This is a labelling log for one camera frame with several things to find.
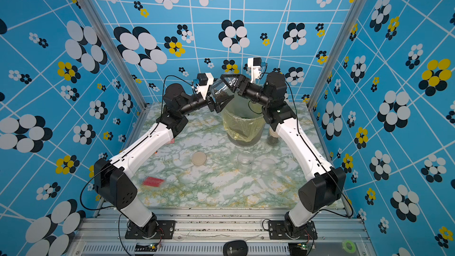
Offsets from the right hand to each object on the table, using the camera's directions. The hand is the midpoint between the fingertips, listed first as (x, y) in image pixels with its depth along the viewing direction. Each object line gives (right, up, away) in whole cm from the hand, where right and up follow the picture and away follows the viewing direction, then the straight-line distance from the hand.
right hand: (227, 79), depth 63 cm
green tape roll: (+48, -65, +6) cm, 82 cm away
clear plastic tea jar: (+9, -37, +30) cm, 48 cm away
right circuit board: (+28, -66, +6) cm, 72 cm away
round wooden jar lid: (-17, -36, +33) cm, 51 cm away
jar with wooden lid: (+25, -25, +35) cm, 50 cm away
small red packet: (-38, -46, +24) cm, 64 cm away
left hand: (+1, -2, +2) cm, 3 cm away
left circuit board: (-34, -67, +9) cm, 76 cm away
